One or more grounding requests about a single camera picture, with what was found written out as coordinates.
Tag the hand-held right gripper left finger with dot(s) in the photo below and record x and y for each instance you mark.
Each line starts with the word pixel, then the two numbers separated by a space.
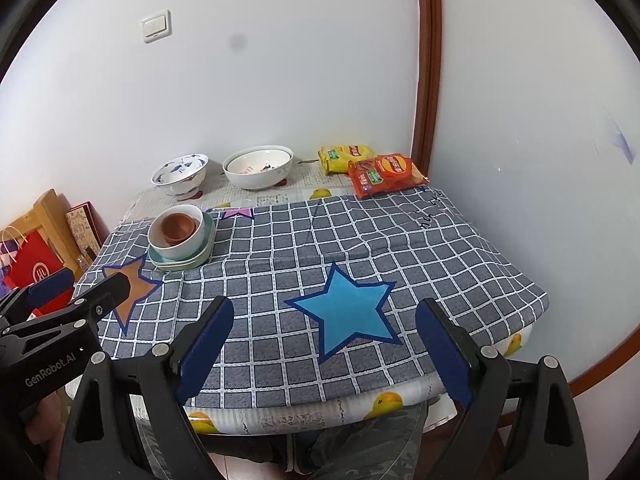
pixel 205 355

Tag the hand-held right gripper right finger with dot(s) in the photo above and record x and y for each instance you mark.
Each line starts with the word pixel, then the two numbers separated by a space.
pixel 445 355

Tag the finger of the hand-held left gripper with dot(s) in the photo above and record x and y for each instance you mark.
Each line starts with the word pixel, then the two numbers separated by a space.
pixel 107 292
pixel 50 285

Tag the light blue plate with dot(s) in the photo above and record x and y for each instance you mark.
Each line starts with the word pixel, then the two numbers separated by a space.
pixel 156 261

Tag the plain white bowl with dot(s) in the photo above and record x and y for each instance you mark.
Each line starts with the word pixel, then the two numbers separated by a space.
pixel 177 251

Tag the light green plate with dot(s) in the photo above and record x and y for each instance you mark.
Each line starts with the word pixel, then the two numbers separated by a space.
pixel 200 259

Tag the red paper bag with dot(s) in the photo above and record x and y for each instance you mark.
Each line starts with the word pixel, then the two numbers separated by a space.
pixel 35 265

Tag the patterned brown box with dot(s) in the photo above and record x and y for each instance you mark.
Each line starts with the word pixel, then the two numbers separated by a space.
pixel 80 227

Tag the person's leg in camouflage pants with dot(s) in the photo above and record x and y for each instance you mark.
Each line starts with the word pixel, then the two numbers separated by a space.
pixel 360 445

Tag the blue patterned white bowl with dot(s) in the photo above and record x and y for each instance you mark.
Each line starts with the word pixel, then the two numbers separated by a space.
pixel 180 180

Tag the grey checked star tablecloth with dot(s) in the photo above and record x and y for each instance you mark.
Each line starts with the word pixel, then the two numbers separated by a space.
pixel 300 240

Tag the brown wooden baseboard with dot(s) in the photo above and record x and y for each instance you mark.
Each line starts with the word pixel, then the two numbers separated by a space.
pixel 600 370

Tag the large white bowl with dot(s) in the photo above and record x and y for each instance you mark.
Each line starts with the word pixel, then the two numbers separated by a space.
pixel 257 180

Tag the red chip bag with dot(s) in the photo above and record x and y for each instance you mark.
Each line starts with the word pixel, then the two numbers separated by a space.
pixel 387 175

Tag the white printed bowl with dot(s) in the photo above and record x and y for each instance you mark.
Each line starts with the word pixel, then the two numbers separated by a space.
pixel 250 162

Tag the duck printed table cover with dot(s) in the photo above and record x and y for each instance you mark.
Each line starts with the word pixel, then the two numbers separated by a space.
pixel 300 180

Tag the yellow chip bag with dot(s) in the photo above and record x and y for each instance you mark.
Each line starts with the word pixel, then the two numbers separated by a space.
pixel 337 157

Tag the wooden chair frame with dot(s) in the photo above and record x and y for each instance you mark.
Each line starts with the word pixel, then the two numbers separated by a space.
pixel 45 210

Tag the white light switch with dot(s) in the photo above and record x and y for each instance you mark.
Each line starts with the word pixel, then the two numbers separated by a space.
pixel 156 26

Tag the brown wooden door frame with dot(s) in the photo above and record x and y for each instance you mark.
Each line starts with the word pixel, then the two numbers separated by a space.
pixel 427 60

